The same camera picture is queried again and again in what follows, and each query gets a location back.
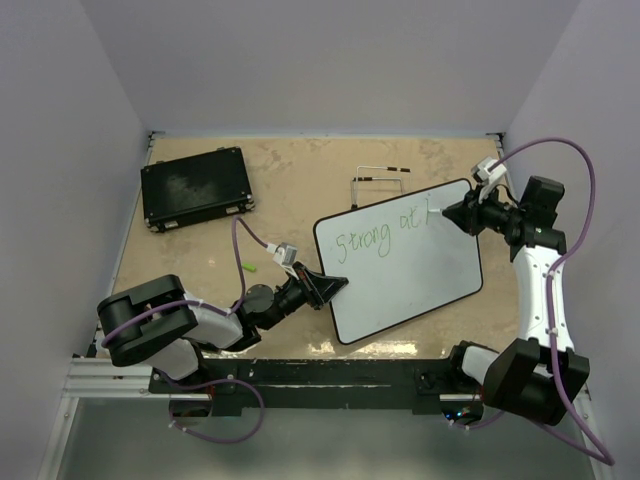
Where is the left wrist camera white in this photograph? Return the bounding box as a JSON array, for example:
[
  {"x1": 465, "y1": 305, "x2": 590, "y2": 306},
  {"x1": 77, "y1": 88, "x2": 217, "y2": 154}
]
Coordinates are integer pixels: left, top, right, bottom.
[{"x1": 266, "y1": 242, "x2": 298, "y2": 275}]

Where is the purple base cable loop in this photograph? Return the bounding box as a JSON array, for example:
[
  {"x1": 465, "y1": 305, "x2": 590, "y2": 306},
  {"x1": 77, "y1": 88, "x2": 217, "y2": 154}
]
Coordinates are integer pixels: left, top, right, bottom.
[{"x1": 168, "y1": 377, "x2": 266, "y2": 443}]

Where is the aluminium front rail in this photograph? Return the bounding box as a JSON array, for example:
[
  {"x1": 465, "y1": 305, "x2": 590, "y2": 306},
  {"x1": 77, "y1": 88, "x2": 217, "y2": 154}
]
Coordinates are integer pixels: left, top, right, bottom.
[{"x1": 62, "y1": 358, "x2": 208, "y2": 400}]

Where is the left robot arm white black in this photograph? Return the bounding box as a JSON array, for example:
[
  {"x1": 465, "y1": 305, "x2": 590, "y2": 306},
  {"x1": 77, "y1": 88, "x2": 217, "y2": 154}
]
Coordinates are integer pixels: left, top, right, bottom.
[{"x1": 97, "y1": 262, "x2": 349, "y2": 392}]

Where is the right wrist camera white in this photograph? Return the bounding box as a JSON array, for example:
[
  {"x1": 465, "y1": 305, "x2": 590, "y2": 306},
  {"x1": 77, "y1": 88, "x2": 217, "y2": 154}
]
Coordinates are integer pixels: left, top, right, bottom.
[{"x1": 471, "y1": 157, "x2": 507, "y2": 204}]

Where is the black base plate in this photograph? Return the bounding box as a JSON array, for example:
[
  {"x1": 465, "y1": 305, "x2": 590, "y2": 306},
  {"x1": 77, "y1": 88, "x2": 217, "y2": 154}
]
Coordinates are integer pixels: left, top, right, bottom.
[{"x1": 149, "y1": 359, "x2": 484, "y2": 424}]

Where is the black flat case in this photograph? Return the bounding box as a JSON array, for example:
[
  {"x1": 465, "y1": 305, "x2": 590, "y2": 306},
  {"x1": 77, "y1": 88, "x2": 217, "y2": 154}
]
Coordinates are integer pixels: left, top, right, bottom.
[{"x1": 140, "y1": 146, "x2": 255, "y2": 233}]

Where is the white whiteboard with dark frame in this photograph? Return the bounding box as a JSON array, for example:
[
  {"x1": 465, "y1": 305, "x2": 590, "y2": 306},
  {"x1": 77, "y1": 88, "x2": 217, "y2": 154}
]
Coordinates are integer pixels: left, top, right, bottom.
[{"x1": 313, "y1": 179, "x2": 483, "y2": 345}]

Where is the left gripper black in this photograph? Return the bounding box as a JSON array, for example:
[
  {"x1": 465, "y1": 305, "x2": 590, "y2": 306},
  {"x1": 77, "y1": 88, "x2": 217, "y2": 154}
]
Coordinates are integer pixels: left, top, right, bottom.
[{"x1": 261, "y1": 261, "x2": 347, "y2": 330}]

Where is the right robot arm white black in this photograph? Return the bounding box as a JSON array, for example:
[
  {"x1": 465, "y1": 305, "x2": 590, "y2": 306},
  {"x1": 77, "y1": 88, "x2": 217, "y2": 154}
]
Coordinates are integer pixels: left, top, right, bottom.
[{"x1": 443, "y1": 176, "x2": 590, "y2": 426}]

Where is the wire whiteboard stand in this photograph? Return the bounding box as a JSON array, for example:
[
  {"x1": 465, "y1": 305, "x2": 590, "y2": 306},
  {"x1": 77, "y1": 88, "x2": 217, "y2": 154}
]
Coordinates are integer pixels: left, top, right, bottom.
[{"x1": 350, "y1": 165, "x2": 412, "y2": 209}]

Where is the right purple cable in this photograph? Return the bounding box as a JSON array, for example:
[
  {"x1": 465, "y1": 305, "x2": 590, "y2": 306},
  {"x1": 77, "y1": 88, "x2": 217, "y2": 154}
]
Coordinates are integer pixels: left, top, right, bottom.
[{"x1": 492, "y1": 136, "x2": 615, "y2": 466}]

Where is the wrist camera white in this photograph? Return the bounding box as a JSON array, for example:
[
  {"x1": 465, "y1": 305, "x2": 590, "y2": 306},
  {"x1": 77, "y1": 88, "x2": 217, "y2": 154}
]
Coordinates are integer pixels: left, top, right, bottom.
[
  {"x1": 471, "y1": 157, "x2": 507, "y2": 204},
  {"x1": 266, "y1": 242, "x2": 298, "y2": 275}
]

